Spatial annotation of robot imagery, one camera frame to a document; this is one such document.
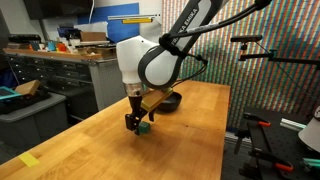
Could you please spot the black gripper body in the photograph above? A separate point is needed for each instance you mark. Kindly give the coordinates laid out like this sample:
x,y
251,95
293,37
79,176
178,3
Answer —
x,y
137,112

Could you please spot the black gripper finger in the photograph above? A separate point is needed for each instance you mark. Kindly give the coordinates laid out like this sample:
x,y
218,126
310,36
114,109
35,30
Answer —
x,y
136,127
151,116

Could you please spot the green block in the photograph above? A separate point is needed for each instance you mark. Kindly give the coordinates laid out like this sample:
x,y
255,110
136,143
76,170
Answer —
x,y
144,127

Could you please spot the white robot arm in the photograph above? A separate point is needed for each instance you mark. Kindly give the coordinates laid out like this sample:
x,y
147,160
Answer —
x,y
144,63

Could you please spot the black bowl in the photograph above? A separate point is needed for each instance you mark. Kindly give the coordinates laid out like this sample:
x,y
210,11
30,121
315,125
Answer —
x,y
171,103

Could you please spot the wooden block on bin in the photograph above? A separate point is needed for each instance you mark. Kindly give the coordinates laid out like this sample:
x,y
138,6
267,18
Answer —
x,y
28,88

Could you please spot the grey drawer cabinet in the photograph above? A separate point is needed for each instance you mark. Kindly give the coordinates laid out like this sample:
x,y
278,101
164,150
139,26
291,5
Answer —
x,y
89,82

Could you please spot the yellow level bar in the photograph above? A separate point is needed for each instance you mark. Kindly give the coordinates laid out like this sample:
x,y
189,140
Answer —
x,y
137,20

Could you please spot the cardboard box on cabinet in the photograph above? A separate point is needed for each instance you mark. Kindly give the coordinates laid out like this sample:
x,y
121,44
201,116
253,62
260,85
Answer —
x,y
92,36

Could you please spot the grey storage bin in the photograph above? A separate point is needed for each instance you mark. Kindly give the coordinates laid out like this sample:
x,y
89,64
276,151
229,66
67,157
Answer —
x,y
30,126

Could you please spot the yellow sticky note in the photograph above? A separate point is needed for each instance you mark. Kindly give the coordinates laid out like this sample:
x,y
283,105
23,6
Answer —
x,y
28,159

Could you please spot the teal framed tray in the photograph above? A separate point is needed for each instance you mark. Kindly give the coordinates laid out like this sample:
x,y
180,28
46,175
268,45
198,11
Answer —
x,y
7,93

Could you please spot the aluminium extrusion bar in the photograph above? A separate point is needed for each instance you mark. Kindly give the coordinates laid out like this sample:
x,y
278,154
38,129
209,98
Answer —
x,y
295,126

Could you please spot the yellow wrist camera block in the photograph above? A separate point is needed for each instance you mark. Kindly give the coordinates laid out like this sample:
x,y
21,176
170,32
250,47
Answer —
x,y
155,97

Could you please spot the orange handled clamp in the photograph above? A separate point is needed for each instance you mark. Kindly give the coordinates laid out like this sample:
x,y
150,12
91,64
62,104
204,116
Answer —
x,y
275,160
260,121

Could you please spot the black camera on stand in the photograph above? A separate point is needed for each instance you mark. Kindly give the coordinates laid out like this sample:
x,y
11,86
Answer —
x,y
246,38

